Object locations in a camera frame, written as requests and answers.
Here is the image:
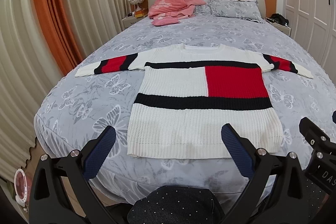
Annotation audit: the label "black sparkly trousers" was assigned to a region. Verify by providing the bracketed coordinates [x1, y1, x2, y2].
[127, 186, 225, 223]

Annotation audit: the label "orange curtain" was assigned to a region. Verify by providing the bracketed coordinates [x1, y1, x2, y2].
[33, 0, 83, 75]

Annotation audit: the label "white nightstand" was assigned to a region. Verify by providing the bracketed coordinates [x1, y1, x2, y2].
[265, 18, 291, 36]
[122, 15, 147, 29]

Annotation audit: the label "white red black knit sweater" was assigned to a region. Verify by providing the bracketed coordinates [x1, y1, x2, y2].
[76, 44, 312, 159]

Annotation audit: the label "left white nightstand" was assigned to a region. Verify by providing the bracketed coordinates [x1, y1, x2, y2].
[122, 15, 147, 29]

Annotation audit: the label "grey floral pillow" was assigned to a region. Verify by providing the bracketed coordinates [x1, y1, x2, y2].
[194, 0, 263, 23]

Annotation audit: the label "grey butterfly bed cover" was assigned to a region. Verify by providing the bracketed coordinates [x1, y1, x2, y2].
[34, 15, 335, 203]

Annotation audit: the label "black item on nightstand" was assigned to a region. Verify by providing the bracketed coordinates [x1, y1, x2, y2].
[270, 14, 289, 26]

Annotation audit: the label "right white nightstand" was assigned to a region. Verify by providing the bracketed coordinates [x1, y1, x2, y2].
[265, 18, 291, 36]

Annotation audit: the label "cream pleated curtain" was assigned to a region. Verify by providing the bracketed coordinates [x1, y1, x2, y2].
[1, 0, 130, 181]

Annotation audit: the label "pink clothes pile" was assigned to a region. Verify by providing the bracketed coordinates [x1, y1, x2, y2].
[148, 0, 206, 27]

